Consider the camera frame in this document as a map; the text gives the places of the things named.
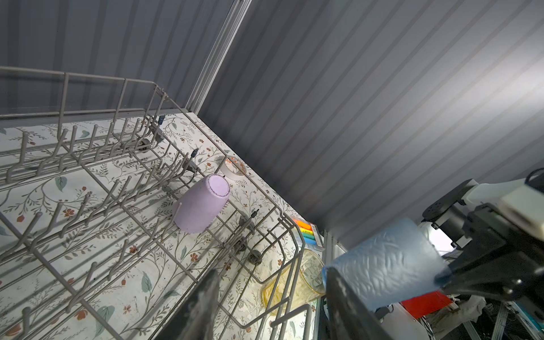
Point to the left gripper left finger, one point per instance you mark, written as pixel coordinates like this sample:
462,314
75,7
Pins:
194,319

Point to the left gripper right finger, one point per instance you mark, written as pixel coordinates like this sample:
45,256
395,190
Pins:
349,318

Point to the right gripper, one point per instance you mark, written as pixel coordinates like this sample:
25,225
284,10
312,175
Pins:
501,261

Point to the yellow transparent cup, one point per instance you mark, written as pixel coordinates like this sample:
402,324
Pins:
302,285

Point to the blue textured cup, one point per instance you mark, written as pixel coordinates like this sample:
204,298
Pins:
397,264

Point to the purple cup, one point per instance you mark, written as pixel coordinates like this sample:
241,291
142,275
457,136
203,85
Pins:
200,205

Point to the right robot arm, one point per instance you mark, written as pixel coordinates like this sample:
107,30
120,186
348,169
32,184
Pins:
520,200

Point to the red plastic cup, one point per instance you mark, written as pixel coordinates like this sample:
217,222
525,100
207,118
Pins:
427,304

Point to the highlighter pack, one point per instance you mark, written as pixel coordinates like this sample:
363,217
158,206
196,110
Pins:
309,232

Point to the grey wire dish rack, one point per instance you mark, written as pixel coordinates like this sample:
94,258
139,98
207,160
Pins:
91,167

